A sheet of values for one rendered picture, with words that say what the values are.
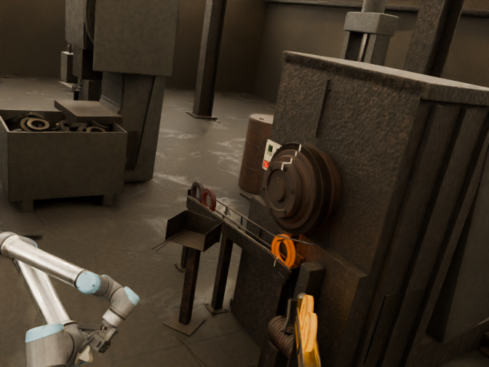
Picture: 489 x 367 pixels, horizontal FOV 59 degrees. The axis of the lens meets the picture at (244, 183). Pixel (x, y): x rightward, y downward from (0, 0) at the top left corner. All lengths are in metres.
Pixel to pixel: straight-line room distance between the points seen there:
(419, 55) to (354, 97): 2.88
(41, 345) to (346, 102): 1.70
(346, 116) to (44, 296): 1.67
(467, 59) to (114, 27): 6.40
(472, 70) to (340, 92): 6.72
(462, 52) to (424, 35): 4.05
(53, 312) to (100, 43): 2.67
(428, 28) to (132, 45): 2.92
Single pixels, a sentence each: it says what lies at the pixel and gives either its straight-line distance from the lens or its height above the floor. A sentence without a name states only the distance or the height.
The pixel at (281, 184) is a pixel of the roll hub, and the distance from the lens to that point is 2.14.
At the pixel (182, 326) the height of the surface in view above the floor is 0.01.
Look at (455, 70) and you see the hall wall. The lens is 9.00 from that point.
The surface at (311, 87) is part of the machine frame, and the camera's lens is 2.37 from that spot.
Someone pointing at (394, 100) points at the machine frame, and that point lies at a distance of 1.98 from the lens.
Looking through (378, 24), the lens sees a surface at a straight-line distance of 7.51.
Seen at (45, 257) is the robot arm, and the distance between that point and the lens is 2.21.
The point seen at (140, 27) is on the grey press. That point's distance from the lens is 4.43.
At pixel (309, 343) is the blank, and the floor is 0.72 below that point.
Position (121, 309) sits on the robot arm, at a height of 0.58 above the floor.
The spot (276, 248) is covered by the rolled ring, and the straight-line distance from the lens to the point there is 2.44.
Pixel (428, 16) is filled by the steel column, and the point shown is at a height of 2.25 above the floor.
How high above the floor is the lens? 1.83
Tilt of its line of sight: 19 degrees down
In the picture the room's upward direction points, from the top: 10 degrees clockwise
